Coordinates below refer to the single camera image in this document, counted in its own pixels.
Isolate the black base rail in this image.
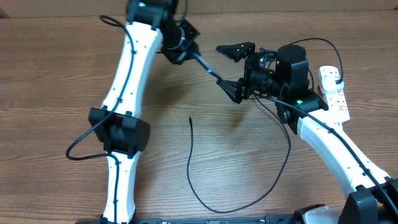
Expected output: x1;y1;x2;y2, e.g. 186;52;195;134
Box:
76;213;352;224

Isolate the white power strip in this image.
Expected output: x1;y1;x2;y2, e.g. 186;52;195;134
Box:
318;65;350;124

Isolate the blue screen smartphone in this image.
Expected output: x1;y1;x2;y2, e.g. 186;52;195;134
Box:
192;53;221;80

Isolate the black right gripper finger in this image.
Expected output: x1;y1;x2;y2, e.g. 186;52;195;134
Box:
216;78;243;104
215;42;256;62

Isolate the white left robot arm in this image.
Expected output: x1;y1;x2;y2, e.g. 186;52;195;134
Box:
66;1;198;223

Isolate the white charger plug adapter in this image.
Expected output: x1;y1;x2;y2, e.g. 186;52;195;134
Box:
320;76;345;94

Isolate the black charger cable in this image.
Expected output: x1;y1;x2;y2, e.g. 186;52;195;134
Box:
186;37;345;215

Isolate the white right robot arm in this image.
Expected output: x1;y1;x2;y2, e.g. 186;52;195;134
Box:
216;42;397;223

